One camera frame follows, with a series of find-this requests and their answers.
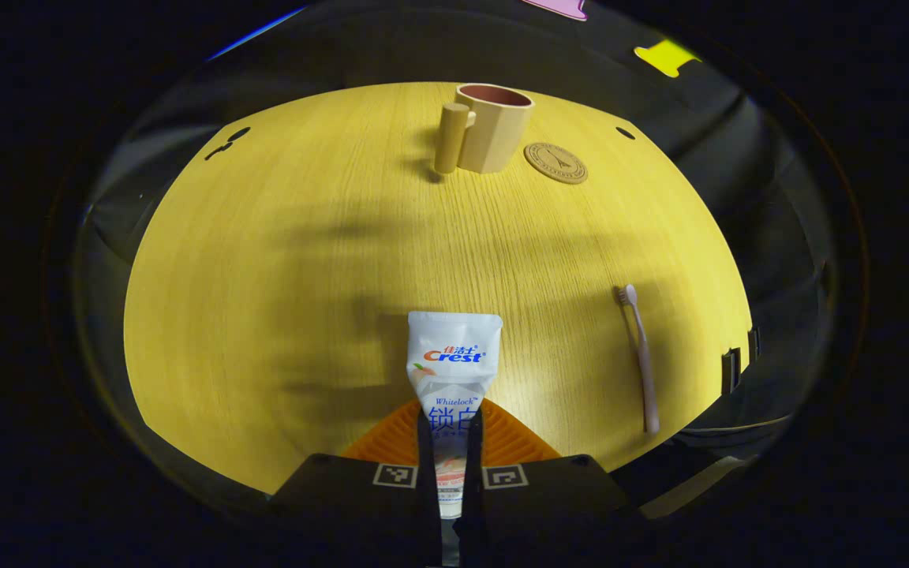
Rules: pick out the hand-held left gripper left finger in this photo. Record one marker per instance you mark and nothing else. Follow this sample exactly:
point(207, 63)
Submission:
point(360, 505)

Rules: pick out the white toothpaste tube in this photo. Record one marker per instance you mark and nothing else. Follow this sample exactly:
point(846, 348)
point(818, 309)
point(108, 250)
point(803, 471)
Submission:
point(453, 379)

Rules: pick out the beige cup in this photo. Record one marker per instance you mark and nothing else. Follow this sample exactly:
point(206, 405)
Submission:
point(494, 134)

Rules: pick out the round brown coaster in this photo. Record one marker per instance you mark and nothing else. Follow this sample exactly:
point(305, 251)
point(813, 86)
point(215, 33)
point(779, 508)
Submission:
point(555, 163)

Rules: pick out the black backdrop cloth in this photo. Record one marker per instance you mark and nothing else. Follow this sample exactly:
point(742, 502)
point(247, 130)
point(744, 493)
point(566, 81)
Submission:
point(383, 47)

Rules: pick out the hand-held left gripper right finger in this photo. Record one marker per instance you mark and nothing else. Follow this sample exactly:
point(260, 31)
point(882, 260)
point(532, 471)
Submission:
point(549, 505)

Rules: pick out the pink toothbrush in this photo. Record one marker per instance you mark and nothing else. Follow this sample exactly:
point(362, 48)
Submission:
point(644, 371)

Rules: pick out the wooden desktop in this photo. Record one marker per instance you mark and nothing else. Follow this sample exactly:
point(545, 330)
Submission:
point(304, 300)

